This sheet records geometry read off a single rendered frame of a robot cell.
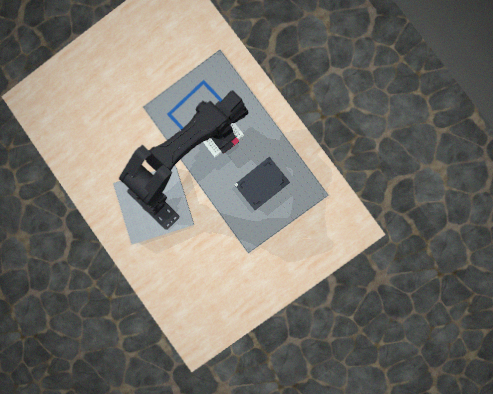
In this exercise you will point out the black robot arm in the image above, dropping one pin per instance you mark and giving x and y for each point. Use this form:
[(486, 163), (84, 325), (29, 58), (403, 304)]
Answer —
[(209, 120)]

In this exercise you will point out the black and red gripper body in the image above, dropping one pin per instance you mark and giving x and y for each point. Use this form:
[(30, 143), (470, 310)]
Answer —
[(222, 143)]

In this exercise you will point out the blue tape outline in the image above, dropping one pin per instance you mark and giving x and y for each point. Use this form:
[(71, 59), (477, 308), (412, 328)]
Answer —
[(191, 93)]

